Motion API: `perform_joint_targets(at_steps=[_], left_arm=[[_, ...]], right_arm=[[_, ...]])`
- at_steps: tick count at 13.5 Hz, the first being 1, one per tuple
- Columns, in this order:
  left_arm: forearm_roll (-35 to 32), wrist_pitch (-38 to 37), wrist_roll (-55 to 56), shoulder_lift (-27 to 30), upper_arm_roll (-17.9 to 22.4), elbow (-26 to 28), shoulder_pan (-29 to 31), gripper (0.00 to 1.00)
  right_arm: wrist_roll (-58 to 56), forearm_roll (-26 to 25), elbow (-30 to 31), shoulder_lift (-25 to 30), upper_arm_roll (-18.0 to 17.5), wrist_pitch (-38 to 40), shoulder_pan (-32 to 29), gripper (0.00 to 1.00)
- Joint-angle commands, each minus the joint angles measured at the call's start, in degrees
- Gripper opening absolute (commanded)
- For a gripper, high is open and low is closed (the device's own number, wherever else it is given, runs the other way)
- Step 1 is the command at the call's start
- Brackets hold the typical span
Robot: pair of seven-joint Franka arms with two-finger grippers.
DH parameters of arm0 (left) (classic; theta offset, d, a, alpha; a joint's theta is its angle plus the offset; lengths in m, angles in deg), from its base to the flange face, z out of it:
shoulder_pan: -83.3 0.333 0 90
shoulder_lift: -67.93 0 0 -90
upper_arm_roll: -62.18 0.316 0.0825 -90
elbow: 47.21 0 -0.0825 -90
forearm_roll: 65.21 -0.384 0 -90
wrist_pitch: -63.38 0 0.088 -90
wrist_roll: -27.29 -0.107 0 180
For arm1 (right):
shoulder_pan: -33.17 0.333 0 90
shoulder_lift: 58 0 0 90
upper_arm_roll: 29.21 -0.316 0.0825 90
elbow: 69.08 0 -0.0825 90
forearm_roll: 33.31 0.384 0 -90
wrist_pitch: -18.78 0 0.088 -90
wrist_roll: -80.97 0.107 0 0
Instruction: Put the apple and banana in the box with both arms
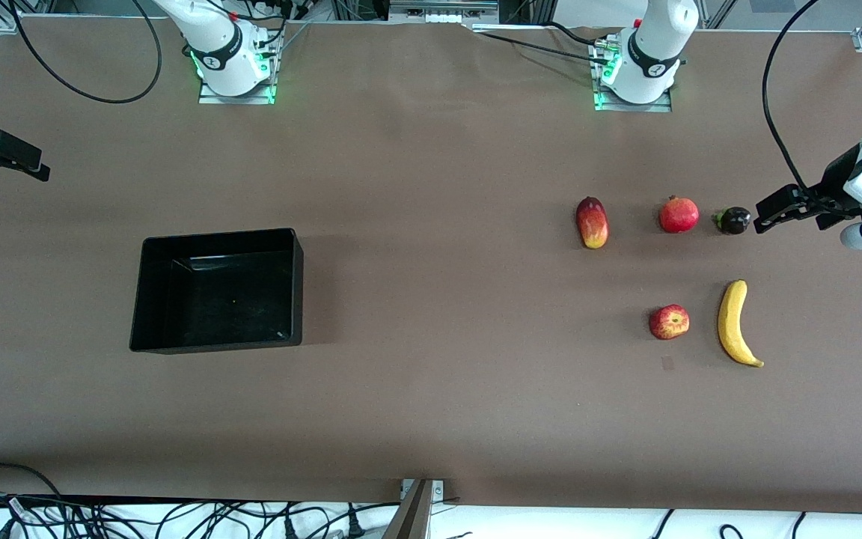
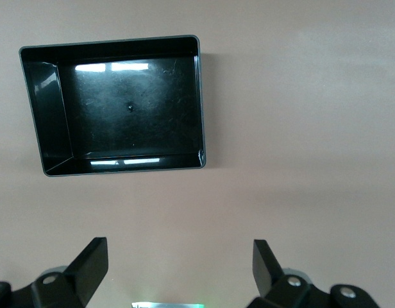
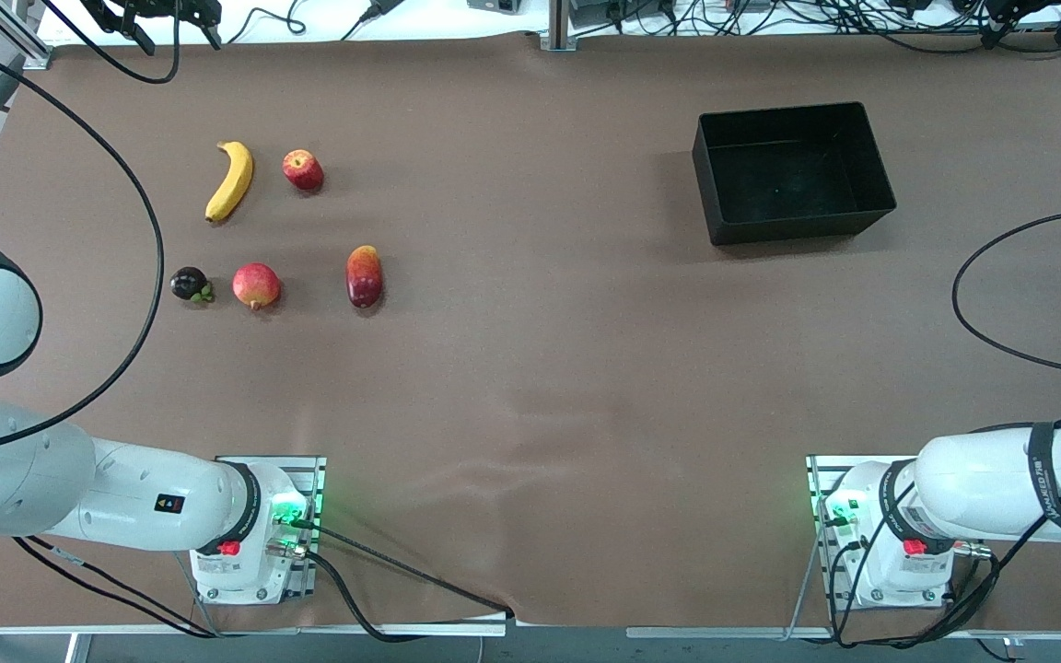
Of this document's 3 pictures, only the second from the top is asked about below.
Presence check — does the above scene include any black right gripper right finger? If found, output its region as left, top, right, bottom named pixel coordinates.
left=247, top=239, right=380, bottom=308

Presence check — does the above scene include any black plastic box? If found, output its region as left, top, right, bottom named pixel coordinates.
left=19, top=34, right=208, bottom=177

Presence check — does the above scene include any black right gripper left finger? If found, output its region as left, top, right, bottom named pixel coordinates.
left=0, top=237, right=108, bottom=308

